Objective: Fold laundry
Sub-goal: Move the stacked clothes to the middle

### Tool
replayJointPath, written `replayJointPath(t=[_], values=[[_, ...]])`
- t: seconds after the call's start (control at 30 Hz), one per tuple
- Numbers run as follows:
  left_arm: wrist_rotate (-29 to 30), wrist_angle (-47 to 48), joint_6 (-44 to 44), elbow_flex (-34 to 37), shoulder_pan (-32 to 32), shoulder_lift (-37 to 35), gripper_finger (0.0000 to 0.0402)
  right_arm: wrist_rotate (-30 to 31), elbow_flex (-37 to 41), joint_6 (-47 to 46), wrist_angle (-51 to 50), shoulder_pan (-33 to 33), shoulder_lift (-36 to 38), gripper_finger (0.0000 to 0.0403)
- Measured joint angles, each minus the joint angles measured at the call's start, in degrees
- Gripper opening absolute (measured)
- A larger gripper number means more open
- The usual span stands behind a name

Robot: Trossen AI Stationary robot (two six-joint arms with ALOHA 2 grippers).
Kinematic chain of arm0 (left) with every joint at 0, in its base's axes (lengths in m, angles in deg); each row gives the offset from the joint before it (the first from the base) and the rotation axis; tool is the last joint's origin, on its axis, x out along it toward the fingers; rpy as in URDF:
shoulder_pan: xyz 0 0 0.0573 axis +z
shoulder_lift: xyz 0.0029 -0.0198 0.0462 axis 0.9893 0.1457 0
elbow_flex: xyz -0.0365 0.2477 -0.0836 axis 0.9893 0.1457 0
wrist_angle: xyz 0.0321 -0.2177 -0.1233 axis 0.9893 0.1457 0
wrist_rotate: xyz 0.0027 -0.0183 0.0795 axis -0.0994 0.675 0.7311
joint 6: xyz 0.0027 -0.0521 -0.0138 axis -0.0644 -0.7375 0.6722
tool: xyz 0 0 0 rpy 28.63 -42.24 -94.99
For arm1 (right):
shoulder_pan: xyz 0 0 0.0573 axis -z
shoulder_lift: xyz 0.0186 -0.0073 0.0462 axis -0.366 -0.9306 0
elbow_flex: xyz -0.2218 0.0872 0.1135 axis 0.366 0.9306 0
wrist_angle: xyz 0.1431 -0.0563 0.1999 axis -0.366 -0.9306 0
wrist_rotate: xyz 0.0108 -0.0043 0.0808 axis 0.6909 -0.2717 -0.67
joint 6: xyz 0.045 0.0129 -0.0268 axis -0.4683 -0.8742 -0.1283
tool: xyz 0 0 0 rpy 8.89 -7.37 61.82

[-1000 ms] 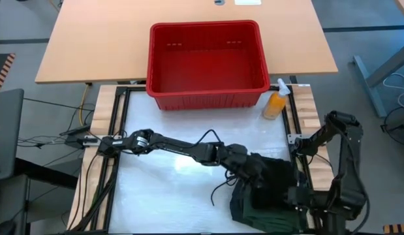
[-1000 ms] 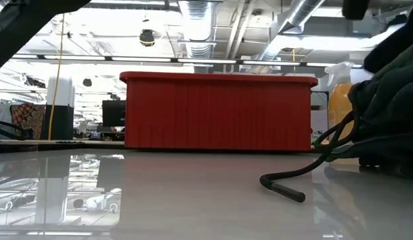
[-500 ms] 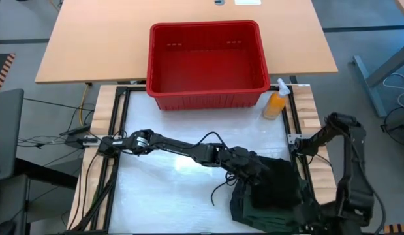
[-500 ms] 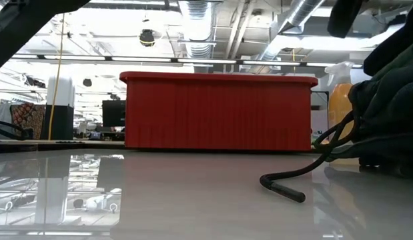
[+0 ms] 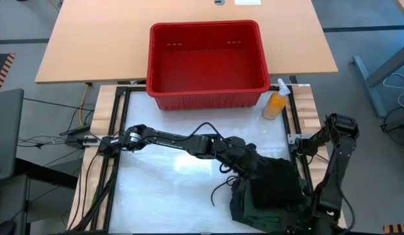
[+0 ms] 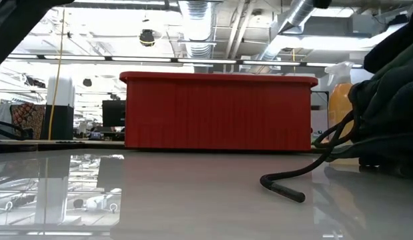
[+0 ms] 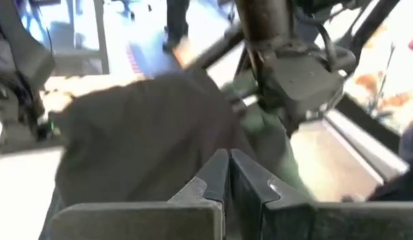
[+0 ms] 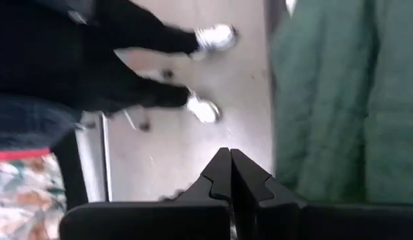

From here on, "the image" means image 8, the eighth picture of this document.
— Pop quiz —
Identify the person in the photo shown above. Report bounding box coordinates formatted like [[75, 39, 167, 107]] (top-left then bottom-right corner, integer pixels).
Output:
[[0, 0, 240, 125]]

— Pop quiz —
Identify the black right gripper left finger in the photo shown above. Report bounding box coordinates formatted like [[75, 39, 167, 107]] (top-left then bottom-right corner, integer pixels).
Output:
[[59, 147, 232, 240]]

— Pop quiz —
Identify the dark green garment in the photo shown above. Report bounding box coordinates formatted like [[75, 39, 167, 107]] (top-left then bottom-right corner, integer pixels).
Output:
[[269, 0, 413, 205]]

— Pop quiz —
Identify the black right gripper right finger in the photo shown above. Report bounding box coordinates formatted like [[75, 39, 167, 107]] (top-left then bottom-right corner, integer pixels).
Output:
[[231, 149, 413, 240]]

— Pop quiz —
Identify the dark blue cloth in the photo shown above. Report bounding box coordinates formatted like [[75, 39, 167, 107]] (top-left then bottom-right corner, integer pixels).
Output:
[[0, 93, 83, 151]]

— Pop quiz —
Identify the multicolour patterned cloth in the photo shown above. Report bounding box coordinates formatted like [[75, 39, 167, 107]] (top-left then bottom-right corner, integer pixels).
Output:
[[0, 155, 67, 240]]

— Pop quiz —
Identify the black aluminium frame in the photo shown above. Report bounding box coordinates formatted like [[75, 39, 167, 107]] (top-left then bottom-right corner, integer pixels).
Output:
[[51, 131, 89, 211]]

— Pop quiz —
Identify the grey metal post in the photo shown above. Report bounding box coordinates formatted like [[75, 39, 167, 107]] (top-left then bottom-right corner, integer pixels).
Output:
[[75, 111, 111, 203]]

